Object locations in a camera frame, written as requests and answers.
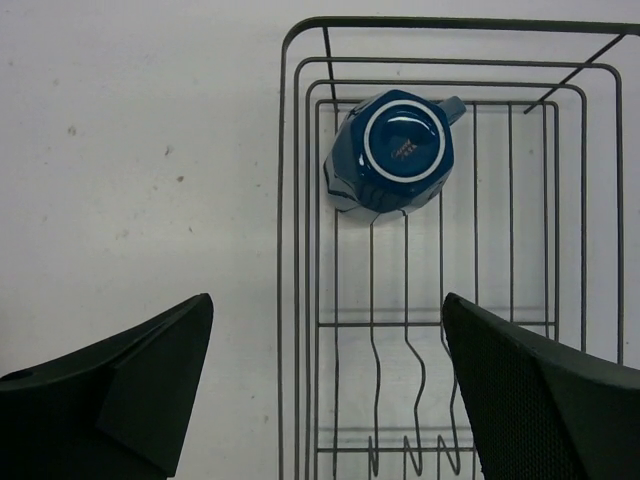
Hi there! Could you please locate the blue mug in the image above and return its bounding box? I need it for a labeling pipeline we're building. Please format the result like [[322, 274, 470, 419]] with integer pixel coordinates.
[[323, 89, 466, 223]]

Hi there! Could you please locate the dark wire dish rack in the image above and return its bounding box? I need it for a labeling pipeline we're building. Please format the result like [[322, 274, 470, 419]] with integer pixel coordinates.
[[276, 16, 639, 479]]

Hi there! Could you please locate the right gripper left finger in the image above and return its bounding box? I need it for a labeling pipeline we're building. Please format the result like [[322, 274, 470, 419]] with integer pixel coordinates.
[[1, 293, 214, 479]]

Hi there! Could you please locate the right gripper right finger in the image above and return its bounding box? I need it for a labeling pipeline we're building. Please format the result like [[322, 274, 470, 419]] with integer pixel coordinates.
[[442, 293, 639, 479]]

